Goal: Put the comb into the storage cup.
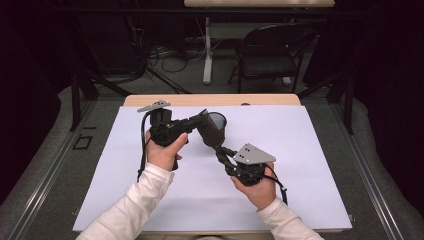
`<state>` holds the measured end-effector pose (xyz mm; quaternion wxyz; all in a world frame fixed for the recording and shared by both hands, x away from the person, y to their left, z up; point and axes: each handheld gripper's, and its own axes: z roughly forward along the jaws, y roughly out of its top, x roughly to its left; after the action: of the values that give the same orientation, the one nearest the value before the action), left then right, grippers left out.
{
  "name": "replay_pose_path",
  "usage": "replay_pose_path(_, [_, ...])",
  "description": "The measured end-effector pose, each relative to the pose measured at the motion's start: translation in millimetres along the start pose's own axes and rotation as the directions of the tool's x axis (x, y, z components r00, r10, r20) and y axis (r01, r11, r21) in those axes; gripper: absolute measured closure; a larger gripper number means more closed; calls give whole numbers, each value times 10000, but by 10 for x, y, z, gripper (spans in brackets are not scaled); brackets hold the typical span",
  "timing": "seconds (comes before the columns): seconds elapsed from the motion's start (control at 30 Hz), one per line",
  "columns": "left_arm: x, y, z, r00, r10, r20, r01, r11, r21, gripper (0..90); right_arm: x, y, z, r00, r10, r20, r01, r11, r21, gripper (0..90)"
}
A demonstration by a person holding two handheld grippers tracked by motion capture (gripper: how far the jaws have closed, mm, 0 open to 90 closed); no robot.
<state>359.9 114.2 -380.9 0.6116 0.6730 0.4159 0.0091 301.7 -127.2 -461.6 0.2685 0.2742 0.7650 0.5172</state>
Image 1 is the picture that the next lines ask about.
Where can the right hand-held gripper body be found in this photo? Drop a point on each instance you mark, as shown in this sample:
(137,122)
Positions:
(251,156)

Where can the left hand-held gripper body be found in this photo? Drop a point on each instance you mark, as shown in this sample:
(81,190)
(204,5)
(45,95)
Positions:
(163,128)

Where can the black spatula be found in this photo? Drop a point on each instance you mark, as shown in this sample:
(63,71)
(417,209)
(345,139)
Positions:
(210,130)

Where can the black mesh cup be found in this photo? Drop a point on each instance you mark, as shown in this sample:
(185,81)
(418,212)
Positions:
(220,120)

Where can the person's left hand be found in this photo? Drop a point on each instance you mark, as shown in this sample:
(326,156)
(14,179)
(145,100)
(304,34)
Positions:
(163,156)

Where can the person's right hand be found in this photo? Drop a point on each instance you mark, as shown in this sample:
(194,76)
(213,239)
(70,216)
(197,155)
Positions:
(258,195)

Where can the white board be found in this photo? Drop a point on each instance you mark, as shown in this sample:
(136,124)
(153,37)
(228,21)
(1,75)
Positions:
(200,206)

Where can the white desk leg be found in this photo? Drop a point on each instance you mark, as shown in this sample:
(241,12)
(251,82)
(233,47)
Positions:
(208,60)

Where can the black folding chair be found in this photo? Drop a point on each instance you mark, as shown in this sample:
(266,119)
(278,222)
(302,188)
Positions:
(271,53)

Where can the black metal stand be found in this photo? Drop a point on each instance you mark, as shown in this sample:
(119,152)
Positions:
(75,100)
(349,103)

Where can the aluminium floor rail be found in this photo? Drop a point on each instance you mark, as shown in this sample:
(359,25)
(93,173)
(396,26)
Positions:
(46,176)
(366,176)

